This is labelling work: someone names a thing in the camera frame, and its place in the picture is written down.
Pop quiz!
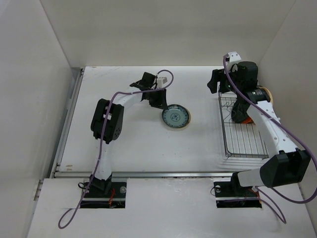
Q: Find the beige cartoon plate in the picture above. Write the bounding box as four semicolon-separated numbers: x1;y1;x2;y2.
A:
258;86;273;103

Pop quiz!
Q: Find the blue patterned plate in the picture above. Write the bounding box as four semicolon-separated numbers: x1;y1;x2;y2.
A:
161;104;188;129

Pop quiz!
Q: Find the orange plate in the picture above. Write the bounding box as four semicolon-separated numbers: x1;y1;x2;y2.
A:
241;114;254;124

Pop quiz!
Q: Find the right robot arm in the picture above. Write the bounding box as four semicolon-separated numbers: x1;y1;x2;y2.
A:
207;61;311;195

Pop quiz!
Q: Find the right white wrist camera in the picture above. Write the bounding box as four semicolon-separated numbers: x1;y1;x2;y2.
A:
223;52;242;71

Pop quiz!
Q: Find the cream floral plate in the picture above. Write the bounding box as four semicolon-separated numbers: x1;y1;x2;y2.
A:
175;110;192;130

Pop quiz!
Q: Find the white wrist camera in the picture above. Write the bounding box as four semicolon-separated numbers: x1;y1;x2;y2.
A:
223;52;242;71
156;76;168;89

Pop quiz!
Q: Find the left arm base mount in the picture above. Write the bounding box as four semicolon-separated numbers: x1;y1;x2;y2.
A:
80;182;127;209

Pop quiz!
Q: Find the black plate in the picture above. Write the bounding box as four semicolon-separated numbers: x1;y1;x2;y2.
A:
231;99;250;123

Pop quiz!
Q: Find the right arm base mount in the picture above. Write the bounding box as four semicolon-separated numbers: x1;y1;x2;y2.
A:
211;181;262;208

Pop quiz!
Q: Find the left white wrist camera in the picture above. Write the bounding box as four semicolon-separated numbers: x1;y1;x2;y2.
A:
156;76;168;89

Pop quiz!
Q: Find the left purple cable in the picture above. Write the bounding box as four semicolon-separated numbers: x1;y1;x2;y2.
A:
57;69;174;230

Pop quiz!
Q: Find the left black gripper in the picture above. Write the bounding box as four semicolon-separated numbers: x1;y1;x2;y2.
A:
147;87;167;110

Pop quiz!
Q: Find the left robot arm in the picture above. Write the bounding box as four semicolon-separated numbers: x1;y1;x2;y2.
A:
88;72;174;197

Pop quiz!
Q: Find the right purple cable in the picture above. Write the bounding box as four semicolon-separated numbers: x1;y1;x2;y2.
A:
223;55;317;225

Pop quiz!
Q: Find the grey wire dish rack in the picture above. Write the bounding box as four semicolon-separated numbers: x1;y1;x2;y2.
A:
218;93;268;160

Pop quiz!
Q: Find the purple cable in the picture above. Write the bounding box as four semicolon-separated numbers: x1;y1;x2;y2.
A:
57;69;174;230
223;55;317;225

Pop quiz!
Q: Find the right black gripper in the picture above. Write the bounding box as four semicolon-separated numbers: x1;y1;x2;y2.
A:
207;64;243;94

